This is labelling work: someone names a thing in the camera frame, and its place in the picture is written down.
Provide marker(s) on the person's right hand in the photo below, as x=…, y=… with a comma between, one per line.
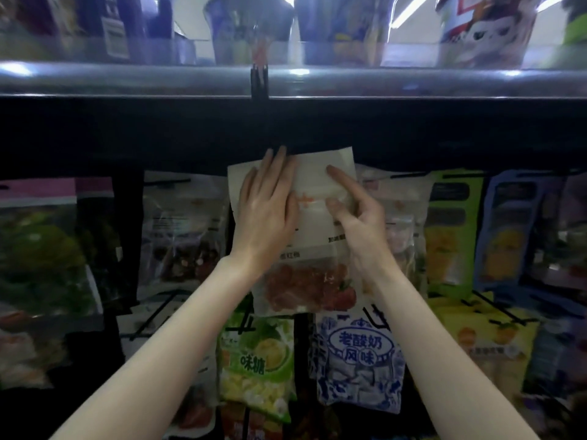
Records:
x=367, y=238

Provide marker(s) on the person's left hand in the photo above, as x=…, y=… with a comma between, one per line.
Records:
x=266, y=215

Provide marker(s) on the white dried pineapple packet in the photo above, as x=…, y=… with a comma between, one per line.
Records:
x=408, y=233

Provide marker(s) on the clear dark-fruit snack bag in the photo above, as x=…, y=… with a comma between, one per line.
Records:
x=183, y=233

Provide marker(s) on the green dried mango packet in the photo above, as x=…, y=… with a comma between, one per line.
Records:
x=454, y=233

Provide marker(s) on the blue white yogurt candy bag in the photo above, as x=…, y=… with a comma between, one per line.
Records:
x=362, y=362

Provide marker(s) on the green yellow-fruit snack bag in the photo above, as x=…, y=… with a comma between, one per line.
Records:
x=257, y=366

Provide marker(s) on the white dried fruit pouch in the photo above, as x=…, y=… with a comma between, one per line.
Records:
x=197, y=408

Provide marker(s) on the blue fruit roll candy packet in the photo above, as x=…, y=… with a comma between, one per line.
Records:
x=559, y=357

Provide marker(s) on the person's right forearm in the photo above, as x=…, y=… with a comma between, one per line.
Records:
x=459, y=371

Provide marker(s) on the person's left forearm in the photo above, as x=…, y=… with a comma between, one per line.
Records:
x=156, y=371

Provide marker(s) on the row of blue white cups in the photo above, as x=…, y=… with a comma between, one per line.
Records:
x=248, y=27

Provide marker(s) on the white red-pattern cup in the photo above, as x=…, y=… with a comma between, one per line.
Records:
x=486, y=27

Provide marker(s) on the row of green packets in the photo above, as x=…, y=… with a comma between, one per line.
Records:
x=576, y=18

